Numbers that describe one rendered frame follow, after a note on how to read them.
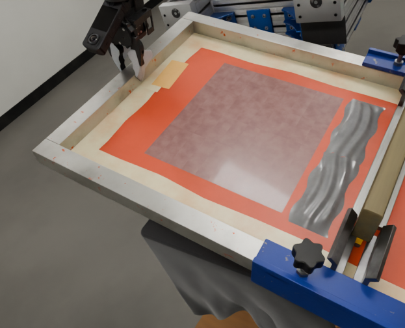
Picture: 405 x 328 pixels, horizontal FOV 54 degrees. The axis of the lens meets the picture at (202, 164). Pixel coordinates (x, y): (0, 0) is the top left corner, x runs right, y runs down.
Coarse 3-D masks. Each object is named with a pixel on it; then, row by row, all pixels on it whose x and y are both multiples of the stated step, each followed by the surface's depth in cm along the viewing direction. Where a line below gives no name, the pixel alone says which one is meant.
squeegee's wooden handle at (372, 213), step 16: (400, 128) 66; (400, 144) 64; (384, 160) 62; (400, 160) 62; (384, 176) 60; (384, 192) 58; (368, 208) 57; (384, 208) 57; (368, 224) 58; (368, 240) 61
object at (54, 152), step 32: (192, 32) 107; (224, 32) 103; (256, 32) 100; (160, 64) 99; (320, 64) 94; (352, 64) 90; (96, 96) 87; (64, 128) 81; (64, 160) 76; (128, 192) 70; (160, 224) 69; (192, 224) 65; (224, 224) 64; (224, 256) 65
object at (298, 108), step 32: (192, 64) 99; (224, 64) 98; (256, 64) 97; (192, 96) 91; (224, 96) 90; (256, 96) 90; (288, 96) 89; (320, 96) 88; (352, 96) 88; (288, 128) 83; (320, 128) 82; (384, 128) 81
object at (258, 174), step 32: (160, 96) 92; (128, 128) 85; (160, 128) 85; (192, 128) 84; (224, 128) 84; (256, 128) 83; (128, 160) 79; (160, 160) 79; (192, 160) 78; (224, 160) 78; (256, 160) 77; (288, 160) 77; (224, 192) 73; (256, 192) 72; (288, 192) 72; (352, 192) 71; (288, 224) 68; (352, 256) 63
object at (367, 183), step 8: (400, 112) 78; (392, 120) 77; (392, 128) 75; (384, 136) 74; (384, 144) 73; (384, 152) 72; (376, 160) 71; (376, 168) 70; (368, 176) 68; (400, 176) 68; (368, 184) 67; (400, 184) 67; (360, 192) 66; (368, 192) 66; (360, 200) 65; (392, 200) 65; (360, 208) 64; (392, 208) 64; (384, 216) 63; (384, 224) 62
